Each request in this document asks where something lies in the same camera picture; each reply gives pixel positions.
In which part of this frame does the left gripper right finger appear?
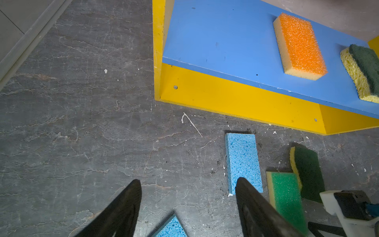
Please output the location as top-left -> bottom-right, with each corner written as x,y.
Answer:
235,177 -> 302,237

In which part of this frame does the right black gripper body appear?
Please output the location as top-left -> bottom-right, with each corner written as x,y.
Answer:
308,190 -> 379,237

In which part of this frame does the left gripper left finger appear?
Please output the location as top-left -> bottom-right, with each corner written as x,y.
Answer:
76,179 -> 142,237

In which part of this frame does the green yellow sponge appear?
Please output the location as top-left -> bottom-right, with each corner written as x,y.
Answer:
266,171 -> 309,237

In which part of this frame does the dark green curved sponge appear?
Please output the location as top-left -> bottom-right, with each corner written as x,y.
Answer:
290,146 -> 326,203
340,44 -> 379,104

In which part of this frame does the orange sponge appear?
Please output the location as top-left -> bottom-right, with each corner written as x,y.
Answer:
273,12 -> 328,81

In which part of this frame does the yellow shelf unit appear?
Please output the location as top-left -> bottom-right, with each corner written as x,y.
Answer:
153,1 -> 379,135

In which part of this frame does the light blue sponge front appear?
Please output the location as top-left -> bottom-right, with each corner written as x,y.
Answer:
152,214 -> 187,237

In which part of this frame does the light blue sponge middle row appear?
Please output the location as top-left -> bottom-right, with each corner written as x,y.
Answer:
225,133 -> 264,196

